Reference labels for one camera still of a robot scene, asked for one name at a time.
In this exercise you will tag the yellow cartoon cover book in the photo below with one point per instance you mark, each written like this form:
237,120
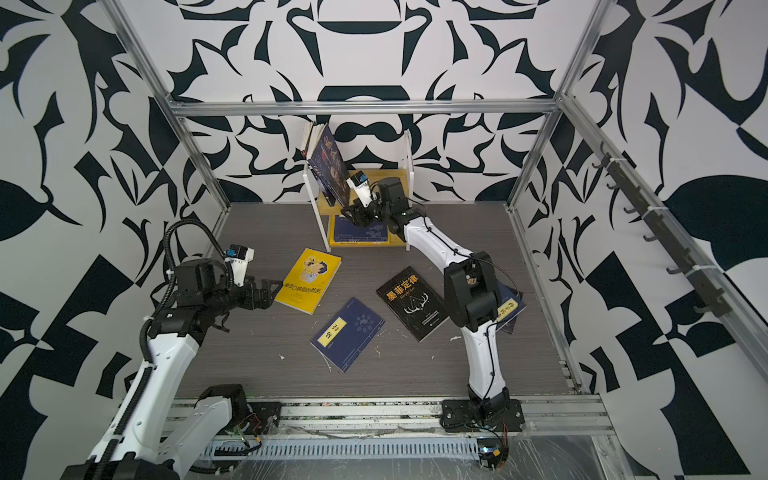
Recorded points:
308,280

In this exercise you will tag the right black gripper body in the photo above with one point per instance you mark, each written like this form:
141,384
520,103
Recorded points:
378,213

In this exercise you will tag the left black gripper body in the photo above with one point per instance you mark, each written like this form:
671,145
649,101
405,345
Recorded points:
227,295

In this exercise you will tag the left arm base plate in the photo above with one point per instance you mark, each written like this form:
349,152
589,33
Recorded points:
257,418

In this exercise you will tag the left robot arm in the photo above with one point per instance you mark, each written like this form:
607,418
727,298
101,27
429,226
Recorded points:
134,446

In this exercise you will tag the aluminium frame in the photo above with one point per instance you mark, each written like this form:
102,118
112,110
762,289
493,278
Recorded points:
743,323

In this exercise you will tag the small electronics board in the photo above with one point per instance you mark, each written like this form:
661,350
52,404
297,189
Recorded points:
492,453

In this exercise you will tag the white wooden bookshelf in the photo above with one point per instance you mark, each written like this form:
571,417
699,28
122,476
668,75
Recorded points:
327,217

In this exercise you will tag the black book leaning on shelf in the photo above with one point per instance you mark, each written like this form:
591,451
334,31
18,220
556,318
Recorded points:
308,142

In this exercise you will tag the white cable duct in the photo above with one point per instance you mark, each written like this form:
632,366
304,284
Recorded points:
460,448

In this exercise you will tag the yellow book in shelf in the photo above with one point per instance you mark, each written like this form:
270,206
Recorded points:
331,240

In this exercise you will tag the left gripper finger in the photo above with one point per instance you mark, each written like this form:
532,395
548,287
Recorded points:
261,302
269,288

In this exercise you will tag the purple Guiguzi portrait book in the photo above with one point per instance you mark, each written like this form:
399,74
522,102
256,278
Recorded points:
325,162

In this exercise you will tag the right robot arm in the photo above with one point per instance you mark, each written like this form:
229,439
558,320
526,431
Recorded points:
471,291

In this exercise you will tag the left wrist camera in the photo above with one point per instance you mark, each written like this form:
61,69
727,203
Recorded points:
238,258

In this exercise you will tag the black Murphy's law book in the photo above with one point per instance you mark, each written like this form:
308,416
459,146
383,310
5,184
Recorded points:
415,303

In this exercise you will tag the navy book yellow label right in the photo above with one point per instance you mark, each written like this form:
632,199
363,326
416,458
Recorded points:
512,305

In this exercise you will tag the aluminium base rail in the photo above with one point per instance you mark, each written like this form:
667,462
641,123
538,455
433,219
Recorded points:
576,415

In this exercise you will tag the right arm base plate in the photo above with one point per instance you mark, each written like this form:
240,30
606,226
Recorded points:
462,416

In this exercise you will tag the navy Yijing book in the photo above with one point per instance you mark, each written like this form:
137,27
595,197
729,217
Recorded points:
347,334

